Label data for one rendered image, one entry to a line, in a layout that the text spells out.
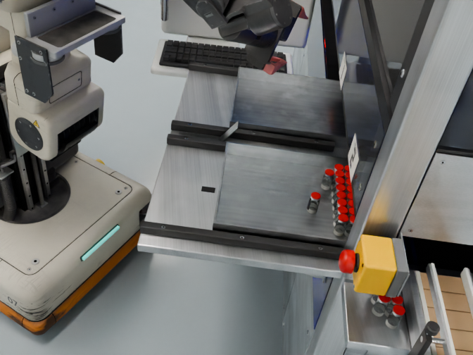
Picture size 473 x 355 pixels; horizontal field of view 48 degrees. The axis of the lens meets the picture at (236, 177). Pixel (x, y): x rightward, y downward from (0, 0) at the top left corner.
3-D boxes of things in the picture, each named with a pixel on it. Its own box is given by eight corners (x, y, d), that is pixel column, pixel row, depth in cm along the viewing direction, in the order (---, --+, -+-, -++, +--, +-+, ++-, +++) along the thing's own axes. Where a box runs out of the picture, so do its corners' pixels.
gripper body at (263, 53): (295, 15, 100) (271, 8, 94) (272, 65, 104) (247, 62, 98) (271, 1, 103) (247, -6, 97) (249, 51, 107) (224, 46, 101)
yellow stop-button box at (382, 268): (390, 265, 96) (402, 238, 91) (395, 299, 90) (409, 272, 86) (348, 259, 96) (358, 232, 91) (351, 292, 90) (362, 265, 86)
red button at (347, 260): (357, 261, 93) (364, 246, 91) (360, 279, 91) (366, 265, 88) (336, 258, 93) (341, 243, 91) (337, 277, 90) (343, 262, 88)
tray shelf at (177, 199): (353, 89, 157) (355, 84, 156) (380, 284, 105) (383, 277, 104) (191, 67, 157) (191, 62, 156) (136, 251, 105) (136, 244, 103)
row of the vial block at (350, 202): (348, 180, 123) (353, 165, 120) (355, 239, 110) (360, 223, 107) (339, 179, 123) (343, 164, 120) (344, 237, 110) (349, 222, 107)
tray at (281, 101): (356, 94, 152) (360, 83, 150) (364, 151, 133) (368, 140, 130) (237, 77, 152) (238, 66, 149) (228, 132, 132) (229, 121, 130)
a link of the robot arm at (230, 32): (212, 11, 95) (215, 44, 95) (241, -1, 91) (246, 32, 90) (237, 18, 100) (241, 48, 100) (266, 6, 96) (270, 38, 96)
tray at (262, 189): (367, 172, 127) (371, 161, 124) (380, 258, 107) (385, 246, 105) (224, 153, 127) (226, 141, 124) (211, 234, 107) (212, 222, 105)
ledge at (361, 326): (412, 296, 103) (415, 291, 102) (424, 358, 94) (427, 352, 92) (341, 287, 103) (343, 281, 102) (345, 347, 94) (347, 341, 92)
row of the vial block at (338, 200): (338, 179, 123) (343, 164, 120) (343, 237, 110) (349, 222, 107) (329, 177, 123) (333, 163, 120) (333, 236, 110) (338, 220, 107)
